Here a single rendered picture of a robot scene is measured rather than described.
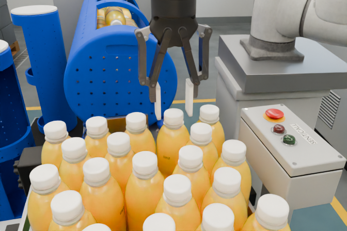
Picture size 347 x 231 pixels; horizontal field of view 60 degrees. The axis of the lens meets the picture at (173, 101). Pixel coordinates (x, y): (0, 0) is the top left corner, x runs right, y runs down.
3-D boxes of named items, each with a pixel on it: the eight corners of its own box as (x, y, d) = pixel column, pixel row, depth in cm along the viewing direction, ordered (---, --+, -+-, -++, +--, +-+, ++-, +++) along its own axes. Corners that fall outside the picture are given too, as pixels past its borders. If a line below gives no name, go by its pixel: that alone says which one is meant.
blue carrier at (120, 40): (138, 43, 161) (140, -13, 149) (173, 132, 86) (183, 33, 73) (82, 42, 155) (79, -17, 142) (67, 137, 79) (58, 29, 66)
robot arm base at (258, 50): (281, 38, 120) (284, 24, 117) (305, 60, 101) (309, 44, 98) (236, 38, 119) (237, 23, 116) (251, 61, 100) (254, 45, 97)
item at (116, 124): (148, 151, 80) (146, 110, 74) (150, 157, 78) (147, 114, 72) (110, 156, 78) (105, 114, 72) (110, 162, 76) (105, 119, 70)
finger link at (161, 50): (174, 30, 50) (166, 28, 50) (156, 90, 54) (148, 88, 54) (169, 25, 53) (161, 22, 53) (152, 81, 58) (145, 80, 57)
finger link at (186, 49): (172, 25, 54) (180, 21, 54) (189, 78, 59) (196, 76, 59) (177, 30, 50) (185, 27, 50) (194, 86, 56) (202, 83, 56)
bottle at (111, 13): (120, 25, 121) (123, 37, 105) (103, 19, 119) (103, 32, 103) (124, 7, 119) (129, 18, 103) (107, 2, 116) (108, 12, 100)
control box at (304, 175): (275, 140, 72) (283, 102, 67) (332, 203, 54) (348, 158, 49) (236, 145, 70) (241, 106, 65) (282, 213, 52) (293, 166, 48)
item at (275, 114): (277, 111, 64) (278, 106, 63) (286, 120, 60) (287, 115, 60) (261, 113, 63) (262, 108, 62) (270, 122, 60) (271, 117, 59)
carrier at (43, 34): (65, 112, 253) (32, 126, 235) (45, 5, 213) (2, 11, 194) (84, 125, 236) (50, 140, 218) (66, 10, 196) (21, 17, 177)
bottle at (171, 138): (166, 177, 74) (164, 111, 65) (193, 185, 71) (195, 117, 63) (153, 197, 68) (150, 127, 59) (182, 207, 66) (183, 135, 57)
